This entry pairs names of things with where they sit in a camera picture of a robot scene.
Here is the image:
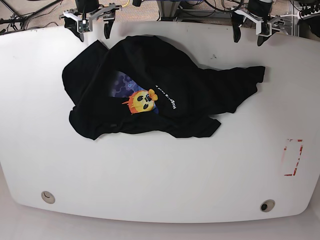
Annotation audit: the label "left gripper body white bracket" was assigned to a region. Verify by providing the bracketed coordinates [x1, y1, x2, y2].
[231, 7, 289, 36]

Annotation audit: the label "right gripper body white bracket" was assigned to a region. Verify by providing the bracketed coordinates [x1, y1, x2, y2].
[59, 2, 123, 27]

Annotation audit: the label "black printed T-shirt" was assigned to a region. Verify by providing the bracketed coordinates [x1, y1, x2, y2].
[62, 36, 266, 140]

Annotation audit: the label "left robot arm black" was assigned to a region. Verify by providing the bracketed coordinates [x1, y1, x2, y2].
[230, 0, 288, 47]

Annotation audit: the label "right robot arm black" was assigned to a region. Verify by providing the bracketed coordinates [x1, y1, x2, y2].
[59, 0, 122, 42]

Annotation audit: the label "black tripod legs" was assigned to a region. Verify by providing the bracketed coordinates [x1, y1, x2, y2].
[0, 0, 63, 35]

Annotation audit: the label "red tape rectangle marking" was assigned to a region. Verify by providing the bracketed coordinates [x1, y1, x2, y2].
[281, 139, 304, 177]

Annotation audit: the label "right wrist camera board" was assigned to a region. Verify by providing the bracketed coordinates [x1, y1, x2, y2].
[77, 19, 92, 34]

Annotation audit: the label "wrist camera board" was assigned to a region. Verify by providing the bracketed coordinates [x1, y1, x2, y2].
[77, 19, 92, 34]
[259, 22, 272, 37]

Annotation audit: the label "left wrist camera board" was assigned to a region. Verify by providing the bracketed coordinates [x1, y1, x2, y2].
[259, 22, 272, 37]

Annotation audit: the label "aluminium frame post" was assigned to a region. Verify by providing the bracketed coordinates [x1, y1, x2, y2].
[156, 0, 181, 22]

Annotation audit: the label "right table cable grommet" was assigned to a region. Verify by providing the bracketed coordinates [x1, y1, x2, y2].
[260, 199, 276, 213]

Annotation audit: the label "table cable grommet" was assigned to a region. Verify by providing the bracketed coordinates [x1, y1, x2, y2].
[260, 199, 276, 213]
[41, 191, 56, 204]

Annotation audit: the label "left table cable grommet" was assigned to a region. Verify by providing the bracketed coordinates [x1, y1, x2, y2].
[41, 191, 56, 204]

